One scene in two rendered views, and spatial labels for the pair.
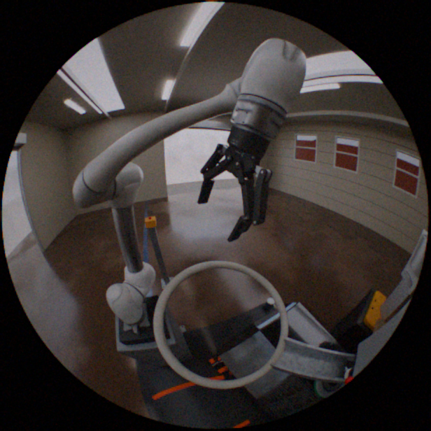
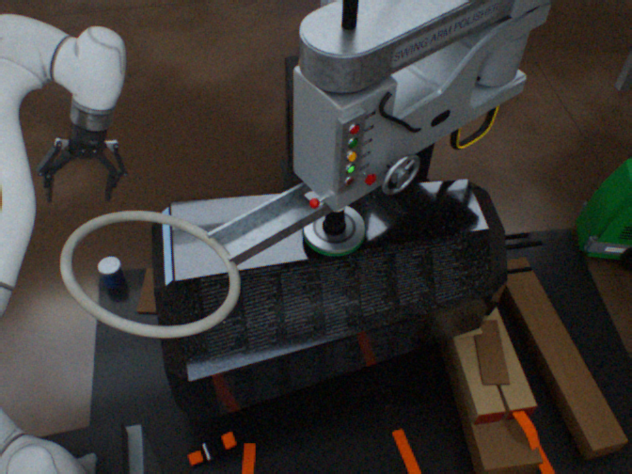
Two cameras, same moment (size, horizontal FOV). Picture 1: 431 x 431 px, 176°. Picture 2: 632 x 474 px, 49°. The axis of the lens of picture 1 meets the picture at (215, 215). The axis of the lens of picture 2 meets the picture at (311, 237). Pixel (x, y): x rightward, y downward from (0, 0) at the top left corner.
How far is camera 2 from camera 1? 1.50 m
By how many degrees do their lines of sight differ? 64
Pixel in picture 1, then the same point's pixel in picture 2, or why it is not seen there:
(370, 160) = not seen: outside the picture
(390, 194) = not seen: outside the picture
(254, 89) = (104, 106)
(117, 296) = (45, 450)
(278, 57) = (118, 76)
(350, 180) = not seen: outside the picture
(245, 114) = (101, 124)
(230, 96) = (34, 85)
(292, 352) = (233, 240)
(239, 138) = (98, 138)
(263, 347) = (208, 290)
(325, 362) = (277, 215)
